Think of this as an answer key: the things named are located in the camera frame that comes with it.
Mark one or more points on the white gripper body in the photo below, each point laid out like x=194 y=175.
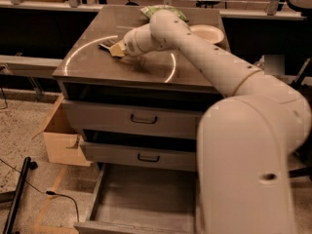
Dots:
x=131 y=45

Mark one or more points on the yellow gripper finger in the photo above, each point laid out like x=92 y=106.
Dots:
x=118 y=50

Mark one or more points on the rxbar chocolate bar wrapper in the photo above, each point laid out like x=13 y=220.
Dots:
x=107 y=44

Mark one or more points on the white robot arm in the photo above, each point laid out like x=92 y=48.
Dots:
x=243 y=140

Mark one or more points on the grey drawer cabinet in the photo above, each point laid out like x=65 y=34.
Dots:
x=158 y=79

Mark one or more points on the grey top drawer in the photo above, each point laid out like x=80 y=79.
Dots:
x=133 y=120

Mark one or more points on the grey drawer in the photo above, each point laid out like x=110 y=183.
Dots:
x=133 y=120
x=141 y=157
x=138 y=200

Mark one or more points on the grey middle drawer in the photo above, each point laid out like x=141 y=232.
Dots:
x=141 y=157

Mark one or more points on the grey bottom drawer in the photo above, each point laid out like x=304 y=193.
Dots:
x=138 y=200

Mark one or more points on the green snack bag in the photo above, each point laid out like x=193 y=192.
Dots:
x=149 y=11

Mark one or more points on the white paper bowl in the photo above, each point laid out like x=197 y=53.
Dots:
x=208 y=33

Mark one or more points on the cardboard box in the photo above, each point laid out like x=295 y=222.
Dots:
x=61 y=141

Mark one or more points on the black metal stand leg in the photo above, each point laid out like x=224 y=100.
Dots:
x=13 y=197

